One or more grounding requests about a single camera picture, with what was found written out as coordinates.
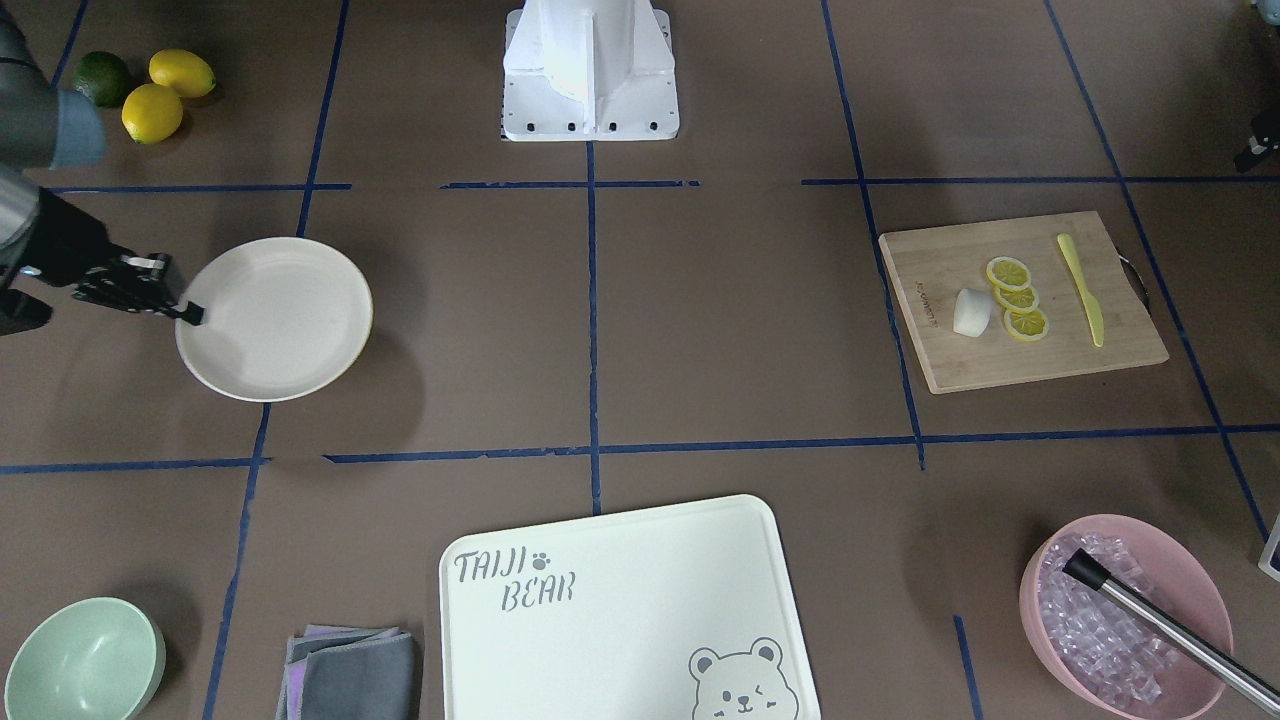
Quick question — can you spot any green lime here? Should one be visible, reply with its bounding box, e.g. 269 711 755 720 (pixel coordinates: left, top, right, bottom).
72 51 134 108

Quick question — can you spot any lemon slice two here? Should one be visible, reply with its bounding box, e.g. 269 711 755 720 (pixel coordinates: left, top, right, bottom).
993 284 1041 315

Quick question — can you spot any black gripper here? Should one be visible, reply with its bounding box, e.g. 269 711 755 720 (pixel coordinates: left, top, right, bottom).
72 252 206 325

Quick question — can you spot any white bun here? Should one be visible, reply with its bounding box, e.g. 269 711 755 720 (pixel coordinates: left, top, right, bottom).
952 288 995 338

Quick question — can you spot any yellow lemon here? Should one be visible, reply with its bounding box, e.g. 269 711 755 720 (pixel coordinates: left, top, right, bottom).
120 83 184 145
148 47 218 99

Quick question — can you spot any cream round plate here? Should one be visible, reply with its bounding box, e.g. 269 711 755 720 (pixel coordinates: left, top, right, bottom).
175 237 374 402

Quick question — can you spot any white post base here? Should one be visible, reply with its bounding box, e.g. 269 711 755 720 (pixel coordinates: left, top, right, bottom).
500 1 681 142

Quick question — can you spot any grey folded cloth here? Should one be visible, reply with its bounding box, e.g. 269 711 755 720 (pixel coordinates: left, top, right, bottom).
275 625 417 719

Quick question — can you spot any white bear tray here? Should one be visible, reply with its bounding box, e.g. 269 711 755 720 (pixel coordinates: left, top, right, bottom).
439 495 820 719

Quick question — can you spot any yellow plastic knife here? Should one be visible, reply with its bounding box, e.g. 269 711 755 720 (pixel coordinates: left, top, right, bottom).
1055 233 1106 348

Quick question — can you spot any mint green bowl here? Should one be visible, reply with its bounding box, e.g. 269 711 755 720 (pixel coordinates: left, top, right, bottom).
4 597 166 719

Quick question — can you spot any lemon slice one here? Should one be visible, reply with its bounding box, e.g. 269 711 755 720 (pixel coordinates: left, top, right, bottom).
986 256 1032 292

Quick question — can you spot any bamboo cutting board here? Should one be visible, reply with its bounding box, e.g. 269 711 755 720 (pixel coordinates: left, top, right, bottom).
879 211 1169 395

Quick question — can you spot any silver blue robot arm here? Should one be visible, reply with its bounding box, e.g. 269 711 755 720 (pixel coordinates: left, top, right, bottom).
1 9 205 334

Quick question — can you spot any pink bowl with ice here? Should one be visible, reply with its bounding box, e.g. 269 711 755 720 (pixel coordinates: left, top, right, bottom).
1019 514 1234 719

